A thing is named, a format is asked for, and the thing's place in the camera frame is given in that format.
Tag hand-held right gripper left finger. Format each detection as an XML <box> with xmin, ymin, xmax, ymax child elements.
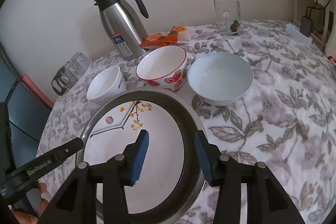
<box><xmin>39</xmin><ymin>130</ymin><xmax>150</xmax><ymax>224</ymax></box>

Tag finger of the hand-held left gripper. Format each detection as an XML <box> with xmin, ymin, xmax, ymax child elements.
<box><xmin>51</xmin><ymin>137</ymin><xmax>85</xmax><ymax>165</ymax></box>

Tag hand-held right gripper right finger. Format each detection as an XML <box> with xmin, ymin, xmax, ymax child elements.
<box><xmin>195</xmin><ymin>130</ymin><xmax>306</xmax><ymax>224</ymax></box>

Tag black rimmed yellow flower plate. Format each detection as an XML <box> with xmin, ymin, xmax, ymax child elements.
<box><xmin>83</xmin><ymin>101</ymin><xmax>185</xmax><ymax>215</ymax></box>

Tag plain white bowl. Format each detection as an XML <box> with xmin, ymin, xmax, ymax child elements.
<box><xmin>86</xmin><ymin>66</ymin><xmax>127</xmax><ymax>106</ymax></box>

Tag light blue bowl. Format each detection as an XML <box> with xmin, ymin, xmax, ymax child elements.
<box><xmin>187</xmin><ymin>53</ymin><xmax>254</xmax><ymax>106</ymax></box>

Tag strawberry print bowl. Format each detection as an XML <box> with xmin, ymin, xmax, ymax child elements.
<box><xmin>136</xmin><ymin>46</ymin><xmax>188</xmax><ymax>92</ymax></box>

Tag person's left hand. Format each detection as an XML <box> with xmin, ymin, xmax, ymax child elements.
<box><xmin>12</xmin><ymin>183</ymin><xmax>50</xmax><ymax>224</ymax></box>

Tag pink board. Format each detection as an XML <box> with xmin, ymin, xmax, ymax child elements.
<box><xmin>22</xmin><ymin>73</ymin><xmax>54</xmax><ymax>109</ymax></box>

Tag glass coffee pot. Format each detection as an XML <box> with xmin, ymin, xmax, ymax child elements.
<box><xmin>51</xmin><ymin>67</ymin><xmax>76</xmax><ymax>96</ymax></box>

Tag stainless steel thermos jug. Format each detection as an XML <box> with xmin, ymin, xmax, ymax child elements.
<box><xmin>94</xmin><ymin>0</ymin><xmax>149</xmax><ymax>61</ymax></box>

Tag clear glass mug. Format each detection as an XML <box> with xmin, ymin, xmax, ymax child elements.
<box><xmin>213</xmin><ymin>0</ymin><xmax>243</xmax><ymax>36</ymax></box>

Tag black charger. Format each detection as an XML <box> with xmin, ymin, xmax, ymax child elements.
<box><xmin>300</xmin><ymin>16</ymin><xmax>314</xmax><ymax>37</ymax></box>

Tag white furniture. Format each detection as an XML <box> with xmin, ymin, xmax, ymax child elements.
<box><xmin>290</xmin><ymin>0</ymin><xmax>336</xmax><ymax>56</ymax></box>

